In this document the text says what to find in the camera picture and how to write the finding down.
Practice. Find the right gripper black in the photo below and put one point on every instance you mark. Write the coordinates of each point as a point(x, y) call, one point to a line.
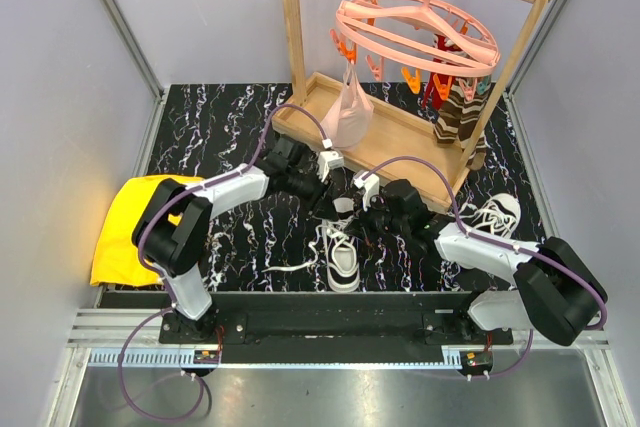
point(361, 218)

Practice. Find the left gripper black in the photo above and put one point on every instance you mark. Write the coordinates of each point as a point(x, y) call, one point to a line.
point(320, 202)

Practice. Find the black white sneaker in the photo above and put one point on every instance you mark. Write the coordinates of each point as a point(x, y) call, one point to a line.
point(336, 246)
point(500, 215)

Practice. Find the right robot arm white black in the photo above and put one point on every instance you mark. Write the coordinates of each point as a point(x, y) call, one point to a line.
point(552, 290)

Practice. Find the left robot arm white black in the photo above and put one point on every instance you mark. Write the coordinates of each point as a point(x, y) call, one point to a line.
point(171, 233)

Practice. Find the wooden drying rack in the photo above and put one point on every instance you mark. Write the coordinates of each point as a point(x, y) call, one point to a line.
point(401, 145)

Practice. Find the pink hanging cloth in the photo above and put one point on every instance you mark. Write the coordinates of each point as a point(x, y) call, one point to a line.
point(347, 121)

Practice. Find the brown striped sock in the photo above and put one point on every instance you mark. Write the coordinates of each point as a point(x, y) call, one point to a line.
point(457, 116)

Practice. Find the pink round clip hanger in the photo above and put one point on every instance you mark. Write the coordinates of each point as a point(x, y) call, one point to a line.
point(421, 36)

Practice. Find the yellow cloth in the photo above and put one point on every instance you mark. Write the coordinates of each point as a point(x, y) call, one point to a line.
point(115, 259)

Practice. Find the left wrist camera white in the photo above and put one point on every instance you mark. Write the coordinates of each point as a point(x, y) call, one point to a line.
point(328, 159)

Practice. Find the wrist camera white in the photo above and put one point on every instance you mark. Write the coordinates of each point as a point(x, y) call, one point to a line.
point(328, 159)
point(367, 187)

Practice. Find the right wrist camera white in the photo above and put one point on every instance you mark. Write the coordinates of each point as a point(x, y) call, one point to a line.
point(367, 187)

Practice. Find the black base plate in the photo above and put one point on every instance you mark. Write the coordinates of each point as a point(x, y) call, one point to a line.
point(241, 318)

